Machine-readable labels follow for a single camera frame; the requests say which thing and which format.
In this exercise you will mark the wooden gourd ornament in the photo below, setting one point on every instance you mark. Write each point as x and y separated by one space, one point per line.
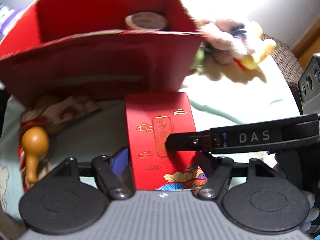
35 143

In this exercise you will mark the red gold gift box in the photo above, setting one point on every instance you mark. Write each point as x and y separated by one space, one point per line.
150 118

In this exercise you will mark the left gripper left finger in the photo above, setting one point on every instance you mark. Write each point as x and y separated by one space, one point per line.
107 172

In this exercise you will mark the red cardboard box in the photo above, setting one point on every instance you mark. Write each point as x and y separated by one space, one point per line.
84 47

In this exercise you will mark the green face plush toy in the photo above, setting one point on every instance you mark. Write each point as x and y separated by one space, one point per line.
198 59

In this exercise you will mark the pink plush toy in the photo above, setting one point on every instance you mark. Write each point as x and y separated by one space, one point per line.
220 56

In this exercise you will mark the yellow bear plush toy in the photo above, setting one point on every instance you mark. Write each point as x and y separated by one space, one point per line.
257 49

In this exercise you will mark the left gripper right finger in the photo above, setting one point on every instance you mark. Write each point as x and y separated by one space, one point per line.
217 171

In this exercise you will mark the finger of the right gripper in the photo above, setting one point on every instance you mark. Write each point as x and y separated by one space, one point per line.
189 141

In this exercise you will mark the brown patterned blanket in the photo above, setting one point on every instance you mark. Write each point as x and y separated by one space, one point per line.
286 62

